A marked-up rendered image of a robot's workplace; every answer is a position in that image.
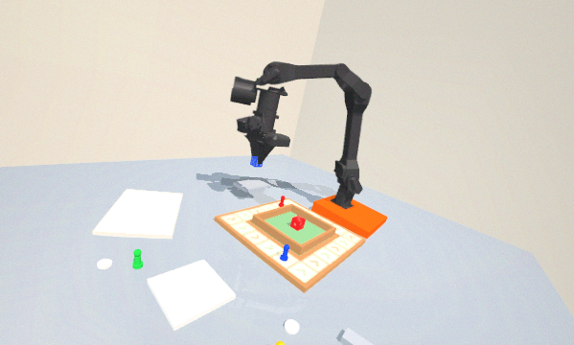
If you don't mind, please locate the blue die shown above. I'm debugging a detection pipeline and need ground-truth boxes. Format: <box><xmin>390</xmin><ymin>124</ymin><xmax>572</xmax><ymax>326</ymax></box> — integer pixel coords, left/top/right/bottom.
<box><xmin>250</xmin><ymin>156</ymin><xmax>263</xmax><ymax>167</ymax></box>

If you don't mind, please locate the red die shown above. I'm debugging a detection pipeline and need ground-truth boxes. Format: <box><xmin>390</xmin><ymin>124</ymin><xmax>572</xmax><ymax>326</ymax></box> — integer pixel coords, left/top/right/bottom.
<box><xmin>290</xmin><ymin>217</ymin><xmax>306</xmax><ymax>231</ymax></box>

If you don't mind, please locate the green pawn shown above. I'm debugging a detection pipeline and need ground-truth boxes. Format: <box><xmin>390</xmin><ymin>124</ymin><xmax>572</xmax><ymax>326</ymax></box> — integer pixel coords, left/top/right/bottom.
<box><xmin>133</xmin><ymin>249</ymin><xmax>143</xmax><ymax>269</ymax></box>

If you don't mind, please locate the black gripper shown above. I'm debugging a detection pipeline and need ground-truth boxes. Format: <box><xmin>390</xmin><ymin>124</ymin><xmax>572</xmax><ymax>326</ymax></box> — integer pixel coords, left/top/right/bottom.
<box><xmin>244</xmin><ymin>107</ymin><xmax>290</xmax><ymax>164</ymax></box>

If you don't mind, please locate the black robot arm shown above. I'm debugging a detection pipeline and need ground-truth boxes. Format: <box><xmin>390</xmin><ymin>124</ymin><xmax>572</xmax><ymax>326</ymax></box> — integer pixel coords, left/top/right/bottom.
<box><xmin>230</xmin><ymin>61</ymin><xmax>372</xmax><ymax>210</ymax></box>

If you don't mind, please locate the white flat square slab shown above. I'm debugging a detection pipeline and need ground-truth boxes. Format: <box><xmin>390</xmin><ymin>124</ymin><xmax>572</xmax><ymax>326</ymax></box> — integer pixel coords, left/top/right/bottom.
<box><xmin>147</xmin><ymin>260</ymin><xmax>236</xmax><ymax>331</ymax></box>

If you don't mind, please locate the white flat rectangular board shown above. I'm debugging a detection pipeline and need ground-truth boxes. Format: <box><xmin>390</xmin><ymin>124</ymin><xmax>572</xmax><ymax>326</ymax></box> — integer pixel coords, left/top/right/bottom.
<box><xmin>93</xmin><ymin>189</ymin><xmax>183</xmax><ymax>239</ymax></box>

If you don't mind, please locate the blue pawn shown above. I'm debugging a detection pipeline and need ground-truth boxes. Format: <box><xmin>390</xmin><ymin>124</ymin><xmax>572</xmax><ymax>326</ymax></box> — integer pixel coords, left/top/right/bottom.
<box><xmin>280</xmin><ymin>244</ymin><xmax>289</xmax><ymax>261</ymax></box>

